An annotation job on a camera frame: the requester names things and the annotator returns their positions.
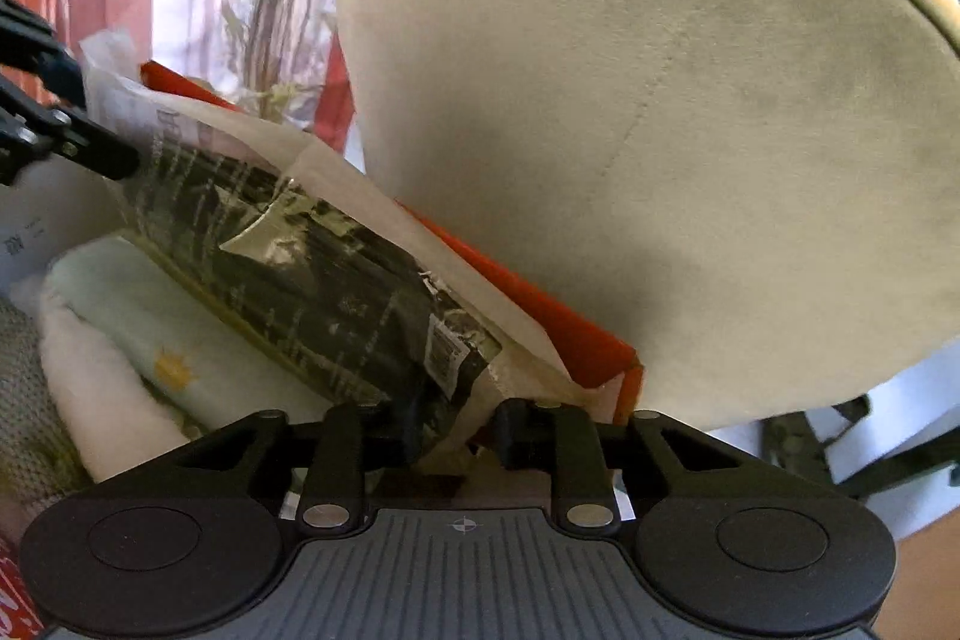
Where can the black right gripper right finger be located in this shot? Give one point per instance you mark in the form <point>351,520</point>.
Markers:
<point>562,442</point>

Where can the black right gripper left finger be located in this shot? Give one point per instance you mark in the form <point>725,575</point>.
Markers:
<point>363,460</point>

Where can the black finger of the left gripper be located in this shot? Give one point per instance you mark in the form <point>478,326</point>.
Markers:
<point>32,130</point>

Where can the red strawberry print box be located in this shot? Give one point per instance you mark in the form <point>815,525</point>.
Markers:
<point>591,356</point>

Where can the plastic packaged dark textile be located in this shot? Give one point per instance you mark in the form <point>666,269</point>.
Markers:
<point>301,252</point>

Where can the light green folded cloth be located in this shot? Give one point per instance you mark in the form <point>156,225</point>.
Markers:
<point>173,340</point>

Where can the white fluffy cloth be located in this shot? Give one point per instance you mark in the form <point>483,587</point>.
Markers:
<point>115,423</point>

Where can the grey mesh cloth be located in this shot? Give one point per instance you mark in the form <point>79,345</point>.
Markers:
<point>40,464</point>

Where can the beige velvet chair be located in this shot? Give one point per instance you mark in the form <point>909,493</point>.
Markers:
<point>761,196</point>

